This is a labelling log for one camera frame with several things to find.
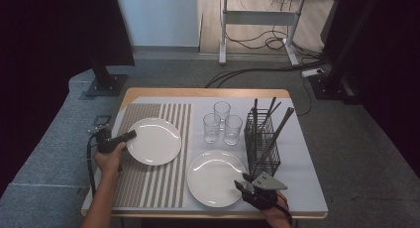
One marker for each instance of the striped woven placemat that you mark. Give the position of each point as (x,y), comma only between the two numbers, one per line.
(158,188)

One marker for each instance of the black metal stand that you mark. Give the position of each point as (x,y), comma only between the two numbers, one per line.
(330,86)
(105,82)

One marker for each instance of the floor socket box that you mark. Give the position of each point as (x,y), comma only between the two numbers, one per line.
(100,119)

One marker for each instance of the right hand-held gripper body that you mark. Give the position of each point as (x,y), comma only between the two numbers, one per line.
(264,198)

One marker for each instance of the grey metal chopstick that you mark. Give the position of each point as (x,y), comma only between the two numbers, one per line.
(290,113)
(286,117)

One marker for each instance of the dark curtain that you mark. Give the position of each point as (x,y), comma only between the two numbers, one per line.
(49,56)
(389,72)

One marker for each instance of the white frame desk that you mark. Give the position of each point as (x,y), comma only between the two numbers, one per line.
(261,18)

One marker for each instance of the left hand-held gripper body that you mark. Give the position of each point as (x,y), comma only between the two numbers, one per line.
(107,145)

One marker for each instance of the person's left hand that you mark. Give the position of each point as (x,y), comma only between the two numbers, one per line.
(107,163)

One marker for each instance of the clear drinking glass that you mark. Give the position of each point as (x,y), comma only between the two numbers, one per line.
(233,130)
(211,129)
(222,110)

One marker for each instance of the metal fork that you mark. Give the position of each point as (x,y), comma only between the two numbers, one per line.
(254,110)

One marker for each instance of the metal utensil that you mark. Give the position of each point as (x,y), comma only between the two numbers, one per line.
(271,104)
(276,107)

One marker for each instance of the person's right hand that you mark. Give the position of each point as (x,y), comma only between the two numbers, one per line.
(280,216)

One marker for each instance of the white round plate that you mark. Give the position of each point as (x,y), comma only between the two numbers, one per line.
(155,143)
(211,181)

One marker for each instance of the white power strip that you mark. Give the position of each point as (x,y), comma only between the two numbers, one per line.
(312,72)

